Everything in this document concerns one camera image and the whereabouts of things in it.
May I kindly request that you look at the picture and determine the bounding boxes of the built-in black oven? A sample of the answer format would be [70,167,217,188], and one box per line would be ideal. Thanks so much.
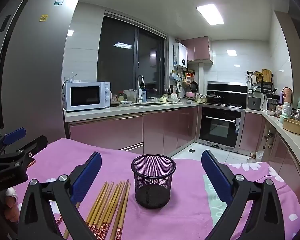
[199,106,243,148]

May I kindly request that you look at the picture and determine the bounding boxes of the dark sliding window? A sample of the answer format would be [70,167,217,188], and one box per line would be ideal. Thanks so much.
[97,11,166,101]

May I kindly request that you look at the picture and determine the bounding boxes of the steel kitchen faucet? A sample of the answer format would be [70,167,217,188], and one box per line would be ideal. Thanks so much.
[136,74,146,103]

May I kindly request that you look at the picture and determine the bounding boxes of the pink lower kitchen cabinets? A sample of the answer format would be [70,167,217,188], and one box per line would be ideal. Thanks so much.
[68,105,199,156]

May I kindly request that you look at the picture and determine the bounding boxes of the pink tall cup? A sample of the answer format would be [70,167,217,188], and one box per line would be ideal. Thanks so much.
[282,87,293,103]

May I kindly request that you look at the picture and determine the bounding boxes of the grey refrigerator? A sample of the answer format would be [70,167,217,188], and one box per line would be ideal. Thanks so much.
[0,0,81,142]

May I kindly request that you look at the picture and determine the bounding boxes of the clear plastic bag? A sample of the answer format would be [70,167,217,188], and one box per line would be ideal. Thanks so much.
[123,89,138,103]

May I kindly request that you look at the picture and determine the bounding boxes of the pink upper wall cabinet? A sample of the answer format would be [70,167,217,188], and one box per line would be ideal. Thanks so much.
[180,36,214,64]

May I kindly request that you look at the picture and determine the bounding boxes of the rectangular ceiling light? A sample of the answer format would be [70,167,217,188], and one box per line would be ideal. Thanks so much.
[196,4,225,26]

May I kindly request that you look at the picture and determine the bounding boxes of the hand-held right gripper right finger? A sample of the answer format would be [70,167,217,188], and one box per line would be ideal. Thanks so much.
[201,150,285,240]

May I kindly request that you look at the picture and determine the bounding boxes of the person's left hand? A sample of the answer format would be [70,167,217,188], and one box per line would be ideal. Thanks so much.
[4,187,19,223]

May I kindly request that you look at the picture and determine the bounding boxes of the grey countertop appliance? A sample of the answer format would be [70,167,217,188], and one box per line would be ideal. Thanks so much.
[247,96,262,110]

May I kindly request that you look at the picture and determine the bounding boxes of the black mesh utensil holder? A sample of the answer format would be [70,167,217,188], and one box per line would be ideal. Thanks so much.
[131,154,177,209]

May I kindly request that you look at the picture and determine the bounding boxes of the round wooden tub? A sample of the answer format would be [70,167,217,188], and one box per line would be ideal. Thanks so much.
[282,118,300,135]

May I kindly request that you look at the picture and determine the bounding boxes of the pink floral tablecloth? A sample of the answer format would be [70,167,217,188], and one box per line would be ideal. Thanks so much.
[5,137,300,240]

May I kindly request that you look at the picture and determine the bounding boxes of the bundle of brown chopsticks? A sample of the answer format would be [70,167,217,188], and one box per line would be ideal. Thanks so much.
[56,179,131,240]

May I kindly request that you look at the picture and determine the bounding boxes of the white wall water heater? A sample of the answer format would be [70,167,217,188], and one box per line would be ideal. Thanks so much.
[173,42,188,68]

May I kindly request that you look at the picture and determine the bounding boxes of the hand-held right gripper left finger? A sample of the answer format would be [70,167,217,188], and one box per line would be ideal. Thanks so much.
[18,151,102,240]

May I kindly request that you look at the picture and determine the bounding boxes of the black range hood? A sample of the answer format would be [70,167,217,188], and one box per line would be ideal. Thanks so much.
[207,81,248,94]

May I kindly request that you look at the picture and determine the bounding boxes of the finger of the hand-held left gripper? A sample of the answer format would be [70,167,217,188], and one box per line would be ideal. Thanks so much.
[0,135,48,168]
[0,127,27,153]

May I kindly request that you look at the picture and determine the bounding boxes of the black countertop storage rack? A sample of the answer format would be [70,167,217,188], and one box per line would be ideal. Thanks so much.
[247,70,275,93]

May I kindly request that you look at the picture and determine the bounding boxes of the white kitchen countertop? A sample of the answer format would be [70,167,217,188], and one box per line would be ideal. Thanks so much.
[63,101,300,173]

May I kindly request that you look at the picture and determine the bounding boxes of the white microwave oven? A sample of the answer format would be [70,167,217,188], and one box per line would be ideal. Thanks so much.
[63,82,111,112]

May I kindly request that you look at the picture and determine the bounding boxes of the steel pot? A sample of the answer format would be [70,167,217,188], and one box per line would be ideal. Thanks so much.
[267,97,280,112]

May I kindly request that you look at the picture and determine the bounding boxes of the black wok with lid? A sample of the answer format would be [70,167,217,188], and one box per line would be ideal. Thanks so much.
[205,93,224,104]

